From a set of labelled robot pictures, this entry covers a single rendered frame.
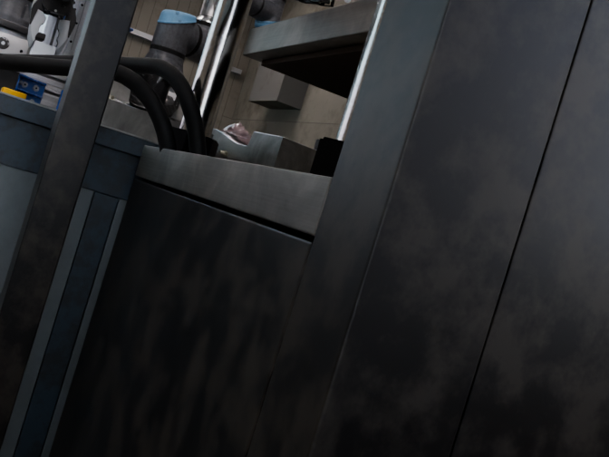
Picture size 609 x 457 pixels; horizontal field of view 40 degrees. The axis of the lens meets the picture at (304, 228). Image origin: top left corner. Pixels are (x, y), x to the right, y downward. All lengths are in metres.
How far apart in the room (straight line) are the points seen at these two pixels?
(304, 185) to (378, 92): 0.14
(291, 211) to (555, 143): 0.27
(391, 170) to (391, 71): 0.10
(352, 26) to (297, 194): 0.35
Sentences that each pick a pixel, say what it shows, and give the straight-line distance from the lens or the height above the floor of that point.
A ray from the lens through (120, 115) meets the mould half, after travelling 1.82.
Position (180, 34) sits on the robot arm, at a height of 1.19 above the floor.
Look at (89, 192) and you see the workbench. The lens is 1.71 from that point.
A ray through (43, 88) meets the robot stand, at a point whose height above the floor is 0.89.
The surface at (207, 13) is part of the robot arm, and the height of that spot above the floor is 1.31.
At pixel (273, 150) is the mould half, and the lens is 2.00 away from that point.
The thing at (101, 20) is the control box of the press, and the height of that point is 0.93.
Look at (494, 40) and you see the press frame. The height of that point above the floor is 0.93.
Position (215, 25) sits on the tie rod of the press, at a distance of 1.58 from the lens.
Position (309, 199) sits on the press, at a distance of 0.85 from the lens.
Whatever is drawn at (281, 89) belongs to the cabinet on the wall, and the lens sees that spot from 9.19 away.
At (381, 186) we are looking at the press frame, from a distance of 0.72.
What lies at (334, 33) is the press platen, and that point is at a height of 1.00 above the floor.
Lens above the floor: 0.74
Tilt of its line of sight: level
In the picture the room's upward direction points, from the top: 17 degrees clockwise
